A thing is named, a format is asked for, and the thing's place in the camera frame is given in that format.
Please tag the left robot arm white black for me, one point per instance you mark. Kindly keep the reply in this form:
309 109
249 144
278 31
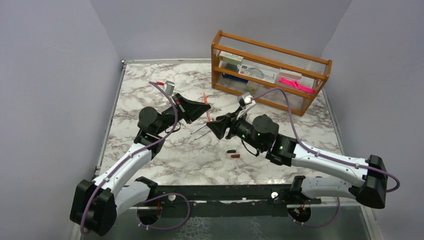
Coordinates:
97 203

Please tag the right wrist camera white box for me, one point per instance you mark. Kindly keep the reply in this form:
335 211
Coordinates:
245 99

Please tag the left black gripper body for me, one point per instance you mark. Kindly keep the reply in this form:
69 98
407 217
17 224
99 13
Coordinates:
180 105

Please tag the white printed flat package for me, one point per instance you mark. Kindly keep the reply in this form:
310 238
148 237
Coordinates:
257 71

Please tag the white box top shelf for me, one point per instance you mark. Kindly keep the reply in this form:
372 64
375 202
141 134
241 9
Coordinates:
230 58

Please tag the wooden orange shelf rack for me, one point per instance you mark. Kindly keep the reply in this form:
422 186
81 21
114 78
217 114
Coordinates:
315 71

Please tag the blue box lower shelf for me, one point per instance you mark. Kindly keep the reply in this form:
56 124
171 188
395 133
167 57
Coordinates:
234 78

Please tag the small cream box lower shelf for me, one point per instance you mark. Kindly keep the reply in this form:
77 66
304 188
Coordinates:
251 86

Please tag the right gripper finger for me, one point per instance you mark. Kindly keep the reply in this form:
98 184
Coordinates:
222 120
216 128

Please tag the white pink flat box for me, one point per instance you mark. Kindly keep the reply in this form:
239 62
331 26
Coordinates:
290 74

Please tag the pink plastic item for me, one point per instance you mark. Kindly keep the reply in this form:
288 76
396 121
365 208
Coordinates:
295 84

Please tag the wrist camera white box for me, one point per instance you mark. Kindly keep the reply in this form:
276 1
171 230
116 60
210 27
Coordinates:
245 99
169 87

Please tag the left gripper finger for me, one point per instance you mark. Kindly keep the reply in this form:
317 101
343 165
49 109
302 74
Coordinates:
195 112
187 102

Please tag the aluminium frame rail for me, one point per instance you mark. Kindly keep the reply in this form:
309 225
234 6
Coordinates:
309 193

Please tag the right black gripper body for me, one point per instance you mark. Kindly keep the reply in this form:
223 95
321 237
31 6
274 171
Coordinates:
235 124

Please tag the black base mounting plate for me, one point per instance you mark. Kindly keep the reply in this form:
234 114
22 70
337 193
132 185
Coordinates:
180 207

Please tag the white board marker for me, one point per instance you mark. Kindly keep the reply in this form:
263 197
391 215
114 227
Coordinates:
202 135
199 128

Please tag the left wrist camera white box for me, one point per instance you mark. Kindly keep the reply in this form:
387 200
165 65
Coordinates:
169 87

